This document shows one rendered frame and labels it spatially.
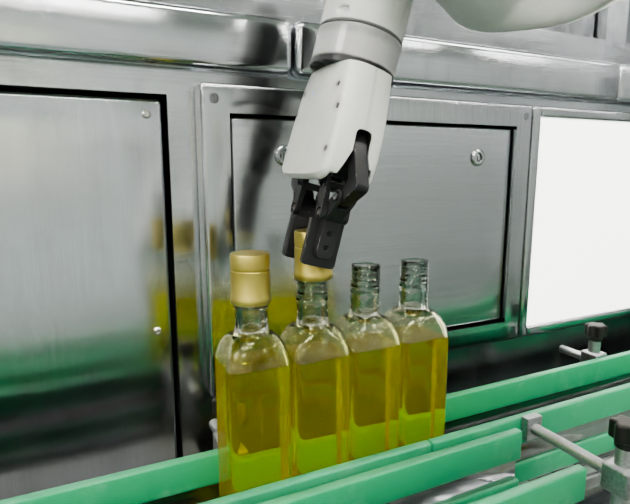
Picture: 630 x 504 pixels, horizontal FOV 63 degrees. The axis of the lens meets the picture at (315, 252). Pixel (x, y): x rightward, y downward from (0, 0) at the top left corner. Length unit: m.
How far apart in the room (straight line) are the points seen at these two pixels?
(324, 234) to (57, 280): 0.29
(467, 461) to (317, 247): 0.27
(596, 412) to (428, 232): 0.29
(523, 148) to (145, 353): 0.57
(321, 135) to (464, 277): 0.38
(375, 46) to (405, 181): 0.25
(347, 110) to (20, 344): 0.40
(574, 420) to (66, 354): 0.57
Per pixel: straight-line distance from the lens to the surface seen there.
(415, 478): 0.53
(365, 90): 0.43
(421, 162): 0.68
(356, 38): 0.45
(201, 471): 0.54
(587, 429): 0.73
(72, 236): 0.58
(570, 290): 0.91
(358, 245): 0.63
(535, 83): 0.82
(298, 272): 0.45
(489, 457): 0.58
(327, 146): 0.41
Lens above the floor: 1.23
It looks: 9 degrees down
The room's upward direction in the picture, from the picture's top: straight up
